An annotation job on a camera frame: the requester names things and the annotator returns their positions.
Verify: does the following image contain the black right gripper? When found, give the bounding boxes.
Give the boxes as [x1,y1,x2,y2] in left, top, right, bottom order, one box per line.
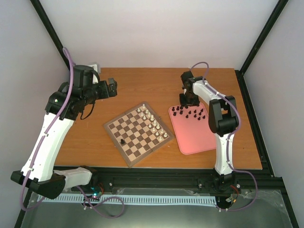
[179,92,199,107]

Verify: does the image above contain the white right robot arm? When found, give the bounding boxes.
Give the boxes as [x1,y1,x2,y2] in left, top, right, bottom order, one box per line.
[179,71,240,192]

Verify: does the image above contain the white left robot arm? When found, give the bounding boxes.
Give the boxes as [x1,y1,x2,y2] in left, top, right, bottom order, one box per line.
[10,65,117,199]

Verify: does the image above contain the white chess pieces row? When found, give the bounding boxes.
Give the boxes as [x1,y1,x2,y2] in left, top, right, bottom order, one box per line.
[134,103,170,144]

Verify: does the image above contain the wooden chess board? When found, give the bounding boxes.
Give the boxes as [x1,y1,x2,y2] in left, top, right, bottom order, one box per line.
[104,102,174,168]

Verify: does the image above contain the pink plastic tray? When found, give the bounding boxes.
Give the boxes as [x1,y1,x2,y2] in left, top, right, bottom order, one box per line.
[169,103,216,155]

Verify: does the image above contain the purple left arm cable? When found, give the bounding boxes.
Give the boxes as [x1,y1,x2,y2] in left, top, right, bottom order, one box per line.
[20,47,125,217]

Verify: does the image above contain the black aluminium frame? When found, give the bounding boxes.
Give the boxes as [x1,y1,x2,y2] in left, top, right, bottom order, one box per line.
[10,0,299,228]

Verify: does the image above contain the light blue cable duct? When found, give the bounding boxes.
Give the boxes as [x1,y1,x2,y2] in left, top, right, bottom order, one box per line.
[53,192,217,206]

